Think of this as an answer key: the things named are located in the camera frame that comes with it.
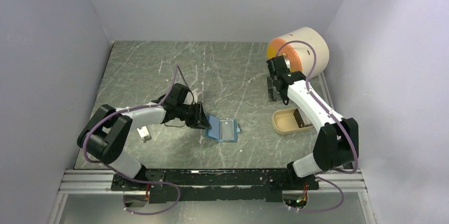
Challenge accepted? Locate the small white plastic piece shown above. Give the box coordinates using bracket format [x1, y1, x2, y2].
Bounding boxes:
[137, 126, 152, 143]

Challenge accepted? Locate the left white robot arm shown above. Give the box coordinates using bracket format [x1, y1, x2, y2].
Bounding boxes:
[77, 83, 211, 190]

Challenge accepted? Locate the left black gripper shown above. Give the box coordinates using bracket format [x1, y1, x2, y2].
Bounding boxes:
[177, 101, 212, 131]

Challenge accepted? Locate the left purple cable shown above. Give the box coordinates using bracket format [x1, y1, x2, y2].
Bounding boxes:
[82, 64, 181, 216]

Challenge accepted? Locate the grey VIP credit card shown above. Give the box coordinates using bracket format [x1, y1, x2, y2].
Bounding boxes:
[219, 120, 237, 142]

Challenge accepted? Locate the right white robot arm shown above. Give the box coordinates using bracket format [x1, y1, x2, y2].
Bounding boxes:
[266, 56, 358, 189]

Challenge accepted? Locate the beige cylindrical drawer box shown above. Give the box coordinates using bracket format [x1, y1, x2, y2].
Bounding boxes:
[266, 27, 329, 78]

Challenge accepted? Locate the beige oval tray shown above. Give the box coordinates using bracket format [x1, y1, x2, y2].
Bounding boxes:
[272, 108, 313, 135]

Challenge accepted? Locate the aluminium rail frame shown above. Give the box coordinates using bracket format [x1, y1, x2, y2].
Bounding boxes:
[59, 169, 367, 196]

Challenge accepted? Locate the blue card holder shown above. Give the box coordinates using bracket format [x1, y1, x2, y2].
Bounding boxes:
[205, 114, 241, 142]

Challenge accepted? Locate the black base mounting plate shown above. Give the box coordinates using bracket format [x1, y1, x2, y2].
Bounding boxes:
[110, 168, 319, 204]

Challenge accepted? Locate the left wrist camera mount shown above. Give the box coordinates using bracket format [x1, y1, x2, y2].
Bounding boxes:
[187, 88, 203, 104]

